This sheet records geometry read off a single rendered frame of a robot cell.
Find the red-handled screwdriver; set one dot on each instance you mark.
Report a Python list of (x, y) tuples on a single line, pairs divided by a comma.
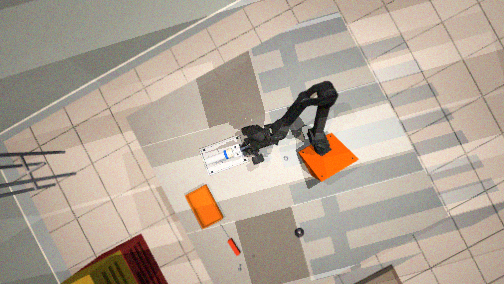
[(232, 244)]

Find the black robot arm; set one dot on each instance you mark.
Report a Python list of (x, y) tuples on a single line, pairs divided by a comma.
[(326, 97)]

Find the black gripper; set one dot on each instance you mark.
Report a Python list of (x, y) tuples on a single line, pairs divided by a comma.
[(255, 146)]

